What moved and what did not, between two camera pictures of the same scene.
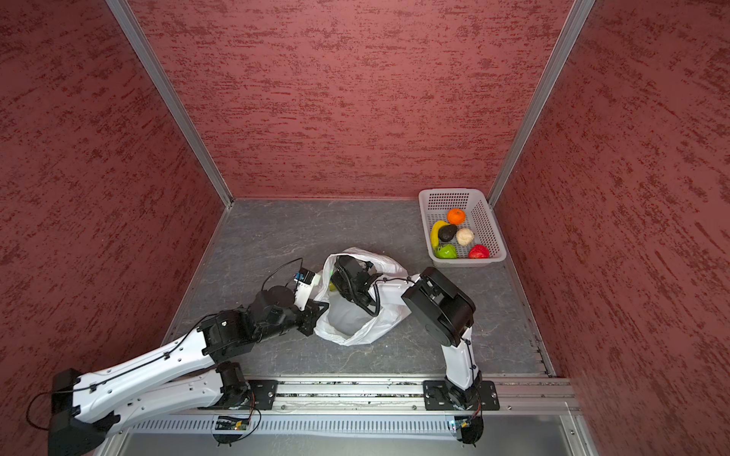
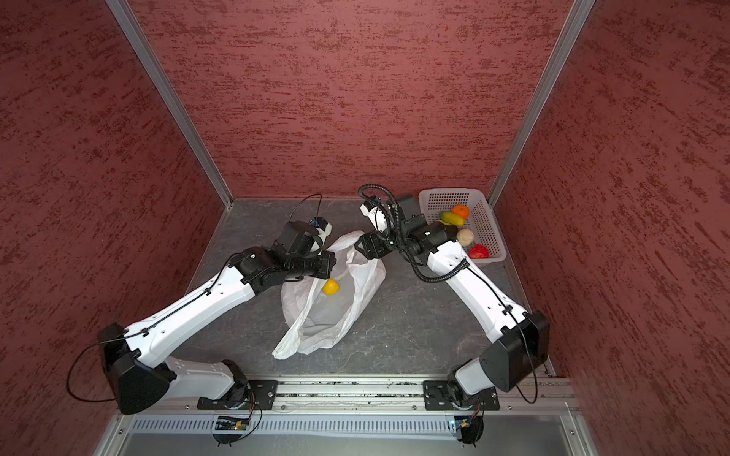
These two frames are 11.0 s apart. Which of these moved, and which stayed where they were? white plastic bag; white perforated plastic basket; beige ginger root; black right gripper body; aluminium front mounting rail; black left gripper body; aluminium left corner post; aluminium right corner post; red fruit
Moved: white plastic bag; black left gripper body; black right gripper body
Stayed: beige ginger root; aluminium front mounting rail; red fruit; aluminium right corner post; aluminium left corner post; white perforated plastic basket
